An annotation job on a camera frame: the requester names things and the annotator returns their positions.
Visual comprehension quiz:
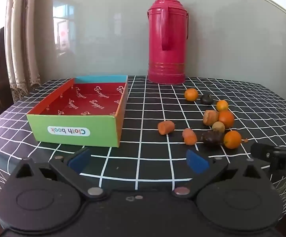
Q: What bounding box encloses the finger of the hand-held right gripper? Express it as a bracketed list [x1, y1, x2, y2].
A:
[250, 142, 275, 162]

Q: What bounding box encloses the black white grid tablecloth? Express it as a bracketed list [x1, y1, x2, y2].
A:
[0, 75, 286, 215]

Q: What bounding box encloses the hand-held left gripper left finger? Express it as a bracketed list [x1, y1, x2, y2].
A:
[11, 148, 109, 199]

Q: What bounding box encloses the red thermos flask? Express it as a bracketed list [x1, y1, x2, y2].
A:
[147, 0, 189, 84]

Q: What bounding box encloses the colourful cardboard box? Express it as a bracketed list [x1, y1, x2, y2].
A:
[26, 75, 129, 148]

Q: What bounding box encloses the small yellowish round fruit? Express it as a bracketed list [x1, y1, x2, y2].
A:
[212, 121, 225, 134]

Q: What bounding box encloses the small orange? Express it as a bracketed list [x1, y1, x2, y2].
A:
[184, 88, 198, 102]
[216, 100, 229, 112]

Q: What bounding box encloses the dark purple root piece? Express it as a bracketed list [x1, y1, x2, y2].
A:
[201, 130, 225, 149]

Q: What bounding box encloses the dark water chestnut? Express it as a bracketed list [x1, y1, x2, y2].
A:
[200, 94, 213, 105]

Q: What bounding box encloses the brownish carrot piece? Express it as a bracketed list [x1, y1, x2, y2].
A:
[203, 110, 219, 126]

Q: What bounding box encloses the beige curtain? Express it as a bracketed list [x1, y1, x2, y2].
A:
[5, 0, 43, 103]

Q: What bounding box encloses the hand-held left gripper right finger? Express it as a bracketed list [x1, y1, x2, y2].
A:
[173, 149, 271, 199]

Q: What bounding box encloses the large orange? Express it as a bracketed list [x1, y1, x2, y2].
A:
[218, 110, 235, 129]

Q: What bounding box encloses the medium orange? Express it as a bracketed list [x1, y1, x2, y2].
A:
[223, 131, 242, 150]

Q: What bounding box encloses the orange carrot piece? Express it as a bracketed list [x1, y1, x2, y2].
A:
[182, 128, 198, 145]
[157, 120, 175, 135]

